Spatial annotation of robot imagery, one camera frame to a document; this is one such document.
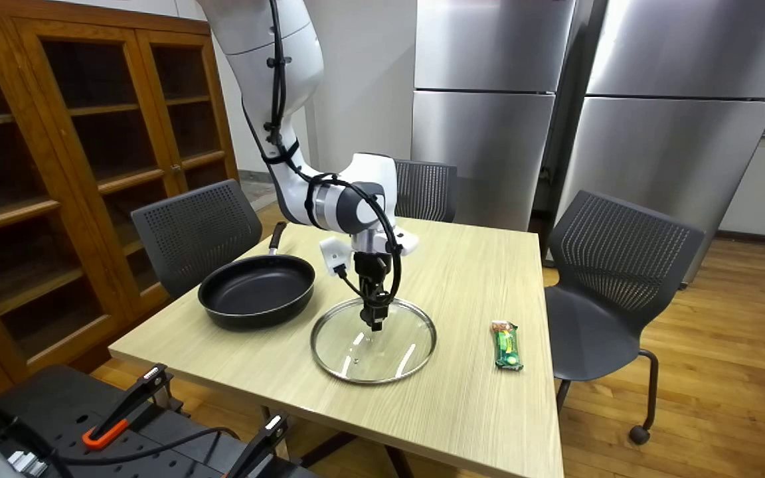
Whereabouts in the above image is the dark grey mesh office chair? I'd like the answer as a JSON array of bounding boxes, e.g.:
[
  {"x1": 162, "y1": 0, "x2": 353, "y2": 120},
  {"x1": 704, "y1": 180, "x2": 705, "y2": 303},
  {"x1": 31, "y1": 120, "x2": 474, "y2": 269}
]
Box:
[
  {"x1": 126, "y1": 177, "x2": 264, "y2": 300},
  {"x1": 542, "y1": 189, "x2": 705, "y2": 448}
]

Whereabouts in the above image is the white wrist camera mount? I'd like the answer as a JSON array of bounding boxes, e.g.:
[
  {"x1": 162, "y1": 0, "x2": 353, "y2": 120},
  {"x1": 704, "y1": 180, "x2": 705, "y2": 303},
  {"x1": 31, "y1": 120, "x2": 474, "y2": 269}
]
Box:
[{"x1": 315, "y1": 234, "x2": 351, "y2": 279}]

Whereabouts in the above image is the black robot cart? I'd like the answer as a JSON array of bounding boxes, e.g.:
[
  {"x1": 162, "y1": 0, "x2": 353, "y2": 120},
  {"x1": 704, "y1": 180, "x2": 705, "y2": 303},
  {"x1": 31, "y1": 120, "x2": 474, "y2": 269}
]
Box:
[{"x1": 0, "y1": 363, "x2": 313, "y2": 478}]

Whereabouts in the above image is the glass lid with black knob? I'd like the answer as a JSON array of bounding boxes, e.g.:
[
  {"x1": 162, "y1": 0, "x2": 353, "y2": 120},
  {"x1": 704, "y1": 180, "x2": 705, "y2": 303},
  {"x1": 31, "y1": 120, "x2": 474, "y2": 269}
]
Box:
[{"x1": 308, "y1": 295, "x2": 437, "y2": 388}]

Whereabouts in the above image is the white low cabinet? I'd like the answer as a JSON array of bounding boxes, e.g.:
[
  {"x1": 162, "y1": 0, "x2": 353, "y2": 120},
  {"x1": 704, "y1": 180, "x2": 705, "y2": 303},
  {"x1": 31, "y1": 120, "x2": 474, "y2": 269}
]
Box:
[{"x1": 717, "y1": 130, "x2": 765, "y2": 245}]

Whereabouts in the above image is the grey office chair back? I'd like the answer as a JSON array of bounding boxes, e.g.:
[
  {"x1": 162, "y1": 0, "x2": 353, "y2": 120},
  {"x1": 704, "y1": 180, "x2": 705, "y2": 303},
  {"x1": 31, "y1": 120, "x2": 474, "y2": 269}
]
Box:
[{"x1": 392, "y1": 156, "x2": 461, "y2": 225}]

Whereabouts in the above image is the orange handled black clamp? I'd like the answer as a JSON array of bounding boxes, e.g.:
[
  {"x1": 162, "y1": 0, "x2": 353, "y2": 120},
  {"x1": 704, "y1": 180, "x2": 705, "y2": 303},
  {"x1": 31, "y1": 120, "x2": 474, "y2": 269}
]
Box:
[{"x1": 78, "y1": 360, "x2": 173, "y2": 452}]

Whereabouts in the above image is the brown wooden bookshelf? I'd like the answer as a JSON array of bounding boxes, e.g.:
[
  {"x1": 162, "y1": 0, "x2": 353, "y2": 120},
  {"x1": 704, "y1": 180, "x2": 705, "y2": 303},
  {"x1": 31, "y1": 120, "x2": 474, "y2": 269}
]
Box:
[{"x1": 0, "y1": 0, "x2": 242, "y2": 395}]

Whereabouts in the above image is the shorter stainless steel refrigerator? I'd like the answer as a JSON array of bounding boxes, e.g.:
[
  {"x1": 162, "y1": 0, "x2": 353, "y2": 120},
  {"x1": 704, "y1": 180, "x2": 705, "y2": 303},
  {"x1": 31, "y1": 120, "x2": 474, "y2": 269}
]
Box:
[{"x1": 555, "y1": 0, "x2": 765, "y2": 286}]

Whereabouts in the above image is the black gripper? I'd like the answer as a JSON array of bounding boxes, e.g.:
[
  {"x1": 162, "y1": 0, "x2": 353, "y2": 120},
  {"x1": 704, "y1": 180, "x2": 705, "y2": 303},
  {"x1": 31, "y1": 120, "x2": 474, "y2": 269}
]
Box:
[{"x1": 351, "y1": 249, "x2": 400, "y2": 335}]

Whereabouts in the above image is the green snack packet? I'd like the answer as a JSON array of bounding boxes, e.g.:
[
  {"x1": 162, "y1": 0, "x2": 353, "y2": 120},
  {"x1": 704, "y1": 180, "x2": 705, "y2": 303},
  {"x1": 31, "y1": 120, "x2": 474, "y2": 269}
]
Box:
[{"x1": 489, "y1": 319, "x2": 526, "y2": 375}]

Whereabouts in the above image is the black nonstick frying pan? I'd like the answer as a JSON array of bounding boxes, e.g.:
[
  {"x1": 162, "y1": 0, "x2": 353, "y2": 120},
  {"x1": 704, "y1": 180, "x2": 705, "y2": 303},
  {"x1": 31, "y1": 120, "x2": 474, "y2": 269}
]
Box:
[{"x1": 197, "y1": 219, "x2": 317, "y2": 332}]

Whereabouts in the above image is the tall stainless steel refrigerator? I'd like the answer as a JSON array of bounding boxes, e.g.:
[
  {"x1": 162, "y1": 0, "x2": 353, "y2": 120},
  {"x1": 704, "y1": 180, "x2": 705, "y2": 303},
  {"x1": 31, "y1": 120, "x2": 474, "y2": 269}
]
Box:
[{"x1": 409, "y1": 0, "x2": 583, "y2": 234}]

